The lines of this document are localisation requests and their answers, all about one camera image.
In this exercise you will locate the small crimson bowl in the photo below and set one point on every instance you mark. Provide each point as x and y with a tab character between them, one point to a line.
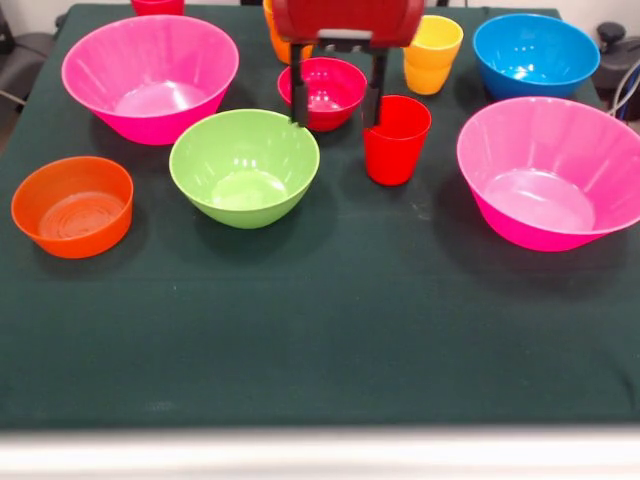
330	90

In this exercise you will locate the crimson cup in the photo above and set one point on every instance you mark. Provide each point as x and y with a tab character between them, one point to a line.
157	6

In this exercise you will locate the yellow cup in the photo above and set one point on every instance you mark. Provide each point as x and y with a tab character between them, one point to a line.
432	65

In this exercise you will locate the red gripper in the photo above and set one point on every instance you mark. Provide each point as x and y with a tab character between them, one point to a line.
350	15

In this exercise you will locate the green bowl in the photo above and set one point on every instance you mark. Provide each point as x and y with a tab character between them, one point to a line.
245	170

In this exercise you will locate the orange cup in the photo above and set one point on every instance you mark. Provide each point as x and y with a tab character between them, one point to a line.
279	49

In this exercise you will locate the red cup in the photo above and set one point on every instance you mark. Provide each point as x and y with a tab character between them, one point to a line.
396	150

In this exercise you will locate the large pink bowl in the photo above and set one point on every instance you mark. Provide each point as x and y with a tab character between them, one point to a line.
150	85
545	190

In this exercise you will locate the dark green tablecloth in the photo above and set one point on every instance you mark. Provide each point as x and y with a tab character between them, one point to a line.
320	325

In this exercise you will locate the orange bowl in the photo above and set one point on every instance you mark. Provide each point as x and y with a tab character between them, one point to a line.
75	210

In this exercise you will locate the blue bowl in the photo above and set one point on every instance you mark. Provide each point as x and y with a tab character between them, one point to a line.
535	60

